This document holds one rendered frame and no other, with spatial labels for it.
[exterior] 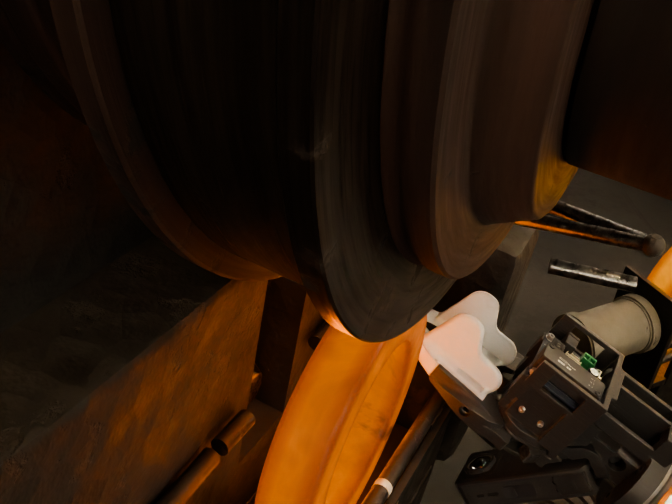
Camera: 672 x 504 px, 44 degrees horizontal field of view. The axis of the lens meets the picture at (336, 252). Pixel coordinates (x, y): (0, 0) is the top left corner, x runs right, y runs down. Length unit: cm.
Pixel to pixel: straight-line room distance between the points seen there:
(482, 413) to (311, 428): 18
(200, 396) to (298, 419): 5
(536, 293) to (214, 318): 180
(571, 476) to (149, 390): 34
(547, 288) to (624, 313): 138
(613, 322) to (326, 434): 44
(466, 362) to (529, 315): 149
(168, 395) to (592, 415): 29
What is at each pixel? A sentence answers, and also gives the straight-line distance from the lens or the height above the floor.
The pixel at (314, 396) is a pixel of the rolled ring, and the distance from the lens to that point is 45.
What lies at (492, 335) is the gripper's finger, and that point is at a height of 76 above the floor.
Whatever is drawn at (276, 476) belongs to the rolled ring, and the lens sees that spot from 46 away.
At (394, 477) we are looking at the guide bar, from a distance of 56.
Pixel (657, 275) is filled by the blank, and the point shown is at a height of 73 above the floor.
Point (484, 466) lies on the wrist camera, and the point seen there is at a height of 66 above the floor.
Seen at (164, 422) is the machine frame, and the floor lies 81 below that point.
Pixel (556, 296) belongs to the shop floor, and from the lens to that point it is 220.
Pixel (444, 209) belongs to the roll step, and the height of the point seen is 100.
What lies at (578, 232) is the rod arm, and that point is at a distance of 52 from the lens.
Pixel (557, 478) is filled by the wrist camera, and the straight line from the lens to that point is 64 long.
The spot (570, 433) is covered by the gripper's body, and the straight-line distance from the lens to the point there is 60.
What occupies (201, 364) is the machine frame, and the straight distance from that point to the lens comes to 44.
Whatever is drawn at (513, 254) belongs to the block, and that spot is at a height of 80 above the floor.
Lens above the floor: 112
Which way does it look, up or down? 32 degrees down
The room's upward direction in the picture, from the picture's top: 12 degrees clockwise
